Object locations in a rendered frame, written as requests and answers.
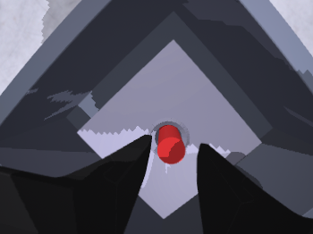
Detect red peg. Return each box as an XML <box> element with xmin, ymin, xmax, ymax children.
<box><xmin>157</xmin><ymin>125</ymin><xmax>186</xmax><ymax>164</ymax></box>

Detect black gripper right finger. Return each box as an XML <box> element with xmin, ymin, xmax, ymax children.
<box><xmin>196</xmin><ymin>144</ymin><xmax>313</xmax><ymax>234</ymax></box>

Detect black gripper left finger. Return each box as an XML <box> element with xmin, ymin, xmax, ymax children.
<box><xmin>0</xmin><ymin>135</ymin><xmax>152</xmax><ymax>234</ymax></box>

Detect dark grey open box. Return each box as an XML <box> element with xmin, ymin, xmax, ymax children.
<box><xmin>0</xmin><ymin>0</ymin><xmax>313</xmax><ymax>234</ymax></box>

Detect light grey square plate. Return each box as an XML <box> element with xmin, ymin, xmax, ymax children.
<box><xmin>77</xmin><ymin>40</ymin><xmax>262</xmax><ymax>219</ymax></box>

